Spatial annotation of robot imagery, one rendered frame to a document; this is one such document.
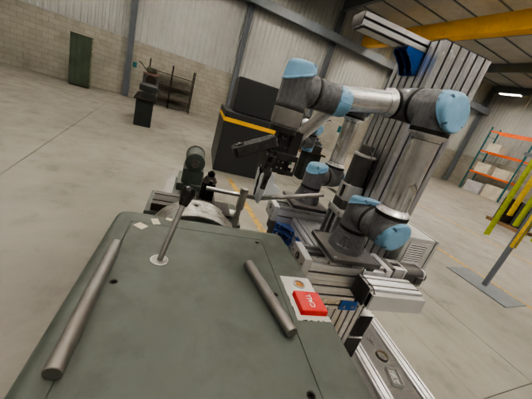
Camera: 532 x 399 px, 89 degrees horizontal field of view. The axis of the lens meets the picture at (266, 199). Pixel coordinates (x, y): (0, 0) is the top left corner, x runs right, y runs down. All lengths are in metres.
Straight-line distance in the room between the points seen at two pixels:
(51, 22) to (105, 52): 1.97
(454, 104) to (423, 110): 0.08
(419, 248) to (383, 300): 0.45
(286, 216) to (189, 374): 1.21
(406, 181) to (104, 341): 0.88
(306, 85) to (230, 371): 0.58
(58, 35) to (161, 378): 15.23
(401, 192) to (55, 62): 15.12
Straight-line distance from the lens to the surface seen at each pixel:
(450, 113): 0.95
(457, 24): 14.31
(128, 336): 0.48
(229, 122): 5.67
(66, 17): 15.41
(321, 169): 1.51
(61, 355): 0.45
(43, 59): 15.61
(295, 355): 0.52
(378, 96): 0.97
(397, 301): 1.25
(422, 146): 0.97
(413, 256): 1.58
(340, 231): 1.14
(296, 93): 0.67
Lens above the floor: 1.62
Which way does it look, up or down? 19 degrees down
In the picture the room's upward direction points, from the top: 18 degrees clockwise
